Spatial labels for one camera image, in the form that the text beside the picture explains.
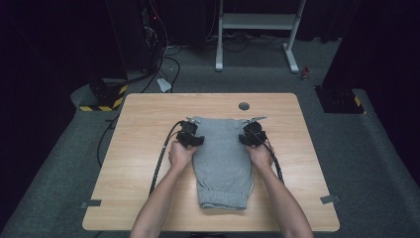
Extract grey tape piece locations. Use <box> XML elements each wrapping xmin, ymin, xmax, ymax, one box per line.
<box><xmin>80</xmin><ymin>199</ymin><xmax>102</xmax><ymax>209</ymax></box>
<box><xmin>320</xmin><ymin>194</ymin><xmax>341</xmax><ymax>205</ymax></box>

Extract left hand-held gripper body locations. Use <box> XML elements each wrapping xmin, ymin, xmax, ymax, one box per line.
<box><xmin>176</xmin><ymin>116</ymin><xmax>201</xmax><ymax>148</ymax></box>

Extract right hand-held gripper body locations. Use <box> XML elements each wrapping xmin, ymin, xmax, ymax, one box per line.
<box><xmin>242</xmin><ymin>115</ymin><xmax>267</xmax><ymax>148</ymax></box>

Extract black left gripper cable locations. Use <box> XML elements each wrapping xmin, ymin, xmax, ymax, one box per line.
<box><xmin>148</xmin><ymin>120</ymin><xmax>184</xmax><ymax>196</ymax></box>

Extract grey flat floor piece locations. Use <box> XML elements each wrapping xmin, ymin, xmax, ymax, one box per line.
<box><xmin>157</xmin><ymin>77</ymin><xmax>172</xmax><ymax>93</ymax></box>

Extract white metal stand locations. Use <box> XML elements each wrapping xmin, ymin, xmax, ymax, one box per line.
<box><xmin>215</xmin><ymin>0</ymin><xmax>308</xmax><ymax>74</ymax></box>

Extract person's right hand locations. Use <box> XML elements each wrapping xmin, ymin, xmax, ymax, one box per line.
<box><xmin>246</xmin><ymin>141</ymin><xmax>275</xmax><ymax>172</ymax></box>

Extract person's left hand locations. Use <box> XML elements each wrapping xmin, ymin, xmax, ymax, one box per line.
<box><xmin>167</xmin><ymin>140</ymin><xmax>198</xmax><ymax>173</ymax></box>

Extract black yellow-striped stand base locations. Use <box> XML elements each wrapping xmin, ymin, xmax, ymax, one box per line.
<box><xmin>78</xmin><ymin>77</ymin><xmax>129</xmax><ymax>112</ymax></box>
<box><xmin>315</xmin><ymin>84</ymin><xmax>367</xmax><ymax>115</ymax></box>

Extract black floor cable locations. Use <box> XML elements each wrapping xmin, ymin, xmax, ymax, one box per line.
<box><xmin>141</xmin><ymin>46</ymin><xmax>182</xmax><ymax>94</ymax></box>
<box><xmin>96</xmin><ymin>115</ymin><xmax>121</xmax><ymax>168</ymax></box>

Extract dark equipment rack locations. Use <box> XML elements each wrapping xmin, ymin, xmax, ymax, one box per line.
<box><xmin>138</xmin><ymin>0</ymin><xmax>167</xmax><ymax>74</ymax></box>

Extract grey shorts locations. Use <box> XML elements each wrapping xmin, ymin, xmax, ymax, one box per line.
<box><xmin>191</xmin><ymin>116</ymin><xmax>256</xmax><ymax>211</ymax></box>

